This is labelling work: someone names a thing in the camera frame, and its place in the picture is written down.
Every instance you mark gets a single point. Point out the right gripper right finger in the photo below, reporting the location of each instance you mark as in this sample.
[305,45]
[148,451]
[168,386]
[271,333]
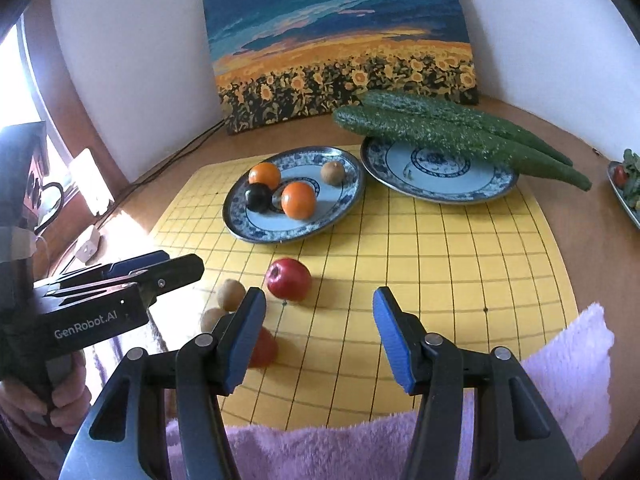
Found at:
[515,435]

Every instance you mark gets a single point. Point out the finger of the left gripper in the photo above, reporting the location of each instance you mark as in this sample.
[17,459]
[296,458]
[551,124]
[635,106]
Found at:
[101,272]
[167,276]

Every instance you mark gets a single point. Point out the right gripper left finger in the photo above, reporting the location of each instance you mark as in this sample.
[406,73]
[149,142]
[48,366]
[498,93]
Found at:
[124,434]

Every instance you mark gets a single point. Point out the brown kiwi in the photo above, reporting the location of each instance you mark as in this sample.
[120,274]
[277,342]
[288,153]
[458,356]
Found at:
[210,318]
[230,295]
[333,173]

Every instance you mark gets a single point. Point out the black plum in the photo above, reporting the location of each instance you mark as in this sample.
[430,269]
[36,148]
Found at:
[258,197]

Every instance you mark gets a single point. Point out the large orange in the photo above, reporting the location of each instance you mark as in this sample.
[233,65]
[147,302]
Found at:
[298,200]

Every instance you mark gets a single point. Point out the red apple near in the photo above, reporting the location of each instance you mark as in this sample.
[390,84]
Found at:
[265,350]

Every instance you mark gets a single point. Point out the red apple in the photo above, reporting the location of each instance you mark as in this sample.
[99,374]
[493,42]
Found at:
[288,279]
[265,350]

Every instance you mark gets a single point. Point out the red apple far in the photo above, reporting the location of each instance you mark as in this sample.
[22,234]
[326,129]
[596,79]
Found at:
[288,279]

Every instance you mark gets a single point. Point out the pink fluffy towel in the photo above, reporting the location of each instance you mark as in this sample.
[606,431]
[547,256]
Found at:
[571,374]

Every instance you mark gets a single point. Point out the small orange on plate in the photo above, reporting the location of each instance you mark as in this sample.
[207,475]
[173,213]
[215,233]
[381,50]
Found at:
[265,173]

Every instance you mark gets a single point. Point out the yellow go board mat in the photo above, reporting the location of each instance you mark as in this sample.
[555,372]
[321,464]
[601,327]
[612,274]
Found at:
[482,276]

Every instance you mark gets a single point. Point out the blue white plate with fruit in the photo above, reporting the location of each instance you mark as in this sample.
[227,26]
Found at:
[304,165]

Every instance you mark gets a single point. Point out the brown kiwi on plate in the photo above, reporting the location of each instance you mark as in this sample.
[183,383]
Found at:
[333,173]

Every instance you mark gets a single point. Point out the sunflower field painting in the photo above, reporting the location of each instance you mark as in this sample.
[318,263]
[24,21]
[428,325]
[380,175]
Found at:
[278,60]

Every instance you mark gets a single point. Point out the blue white plate with cucumbers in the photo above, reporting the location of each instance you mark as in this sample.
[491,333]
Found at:
[429,175]

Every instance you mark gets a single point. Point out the plate of salad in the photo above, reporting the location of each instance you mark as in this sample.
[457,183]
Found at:
[624,177]

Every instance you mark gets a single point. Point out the front green cucumber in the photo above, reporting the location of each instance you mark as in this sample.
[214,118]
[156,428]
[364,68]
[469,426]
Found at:
[450,139]

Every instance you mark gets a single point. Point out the green cucumber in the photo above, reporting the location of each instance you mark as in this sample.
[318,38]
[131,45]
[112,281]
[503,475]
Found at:
[450,139]
[459,115]

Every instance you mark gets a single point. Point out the back green cucumber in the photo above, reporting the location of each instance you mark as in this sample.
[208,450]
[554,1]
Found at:
[459,115]

